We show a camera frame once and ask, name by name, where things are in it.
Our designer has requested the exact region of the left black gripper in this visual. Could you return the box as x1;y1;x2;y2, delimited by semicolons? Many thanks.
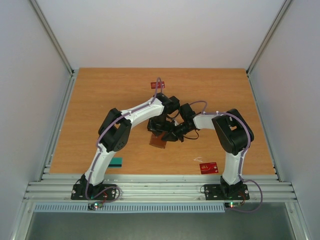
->
147;114;171;137

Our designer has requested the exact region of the brown leather card holder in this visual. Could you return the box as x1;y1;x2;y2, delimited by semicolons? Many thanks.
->
149;134;167;149

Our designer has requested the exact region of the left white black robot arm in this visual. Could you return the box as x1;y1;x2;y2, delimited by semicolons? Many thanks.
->
80;93;180;200

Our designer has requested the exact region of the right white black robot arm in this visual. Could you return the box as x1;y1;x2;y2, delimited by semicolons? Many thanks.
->
161;103;254;198

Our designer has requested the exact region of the red VIP card near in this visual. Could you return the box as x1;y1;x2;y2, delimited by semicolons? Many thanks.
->
199;162;219;175

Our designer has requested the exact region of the red card far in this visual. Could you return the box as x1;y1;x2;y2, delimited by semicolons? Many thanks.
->
150;81;165;89

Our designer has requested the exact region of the teal card left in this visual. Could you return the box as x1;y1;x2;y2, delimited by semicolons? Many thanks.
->
108;157;123;168

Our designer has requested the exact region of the right small circuit board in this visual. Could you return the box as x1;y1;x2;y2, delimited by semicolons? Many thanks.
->
224;201;242;209

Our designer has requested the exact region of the small circuit board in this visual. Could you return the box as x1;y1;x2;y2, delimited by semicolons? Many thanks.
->
224;201;242;209
87;202;104;211

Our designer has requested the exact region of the left small circuit board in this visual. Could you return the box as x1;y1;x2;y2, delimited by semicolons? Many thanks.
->
87;202;104;211

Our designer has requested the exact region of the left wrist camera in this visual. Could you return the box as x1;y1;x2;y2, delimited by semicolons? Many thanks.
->
170;119;179;126

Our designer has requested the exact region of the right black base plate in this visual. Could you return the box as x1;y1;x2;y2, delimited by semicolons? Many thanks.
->
204;182;250;201

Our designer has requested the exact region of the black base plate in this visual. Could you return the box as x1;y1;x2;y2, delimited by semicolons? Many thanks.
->
204;182;250;201
70;183;118;201

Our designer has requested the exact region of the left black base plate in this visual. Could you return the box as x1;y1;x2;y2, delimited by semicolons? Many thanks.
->
70;183;118;201

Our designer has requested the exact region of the grey slotted cable duct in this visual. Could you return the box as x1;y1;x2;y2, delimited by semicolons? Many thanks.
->
34;202;225;214

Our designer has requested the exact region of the left aluminium corner post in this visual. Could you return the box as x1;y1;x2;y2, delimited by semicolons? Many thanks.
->
28;0;74;76

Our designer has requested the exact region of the aluminium corner post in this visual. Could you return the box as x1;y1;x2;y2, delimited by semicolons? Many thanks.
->
28;0;74;76
246;0;294;77

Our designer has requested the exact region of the right aluminium corner post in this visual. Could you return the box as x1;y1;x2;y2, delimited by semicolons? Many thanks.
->
246;0;294;77

